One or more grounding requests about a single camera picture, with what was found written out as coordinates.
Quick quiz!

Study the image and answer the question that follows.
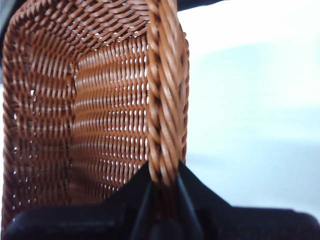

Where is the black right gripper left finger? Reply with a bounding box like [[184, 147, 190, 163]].
[[3, 161, 152, 240]]

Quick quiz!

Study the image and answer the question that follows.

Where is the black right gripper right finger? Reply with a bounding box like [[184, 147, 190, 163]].
[[177, 159, 320, 240]]

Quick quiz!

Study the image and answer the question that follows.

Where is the brown wicker basket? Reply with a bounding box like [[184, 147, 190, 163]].
[[1, 0, 191, 226]]

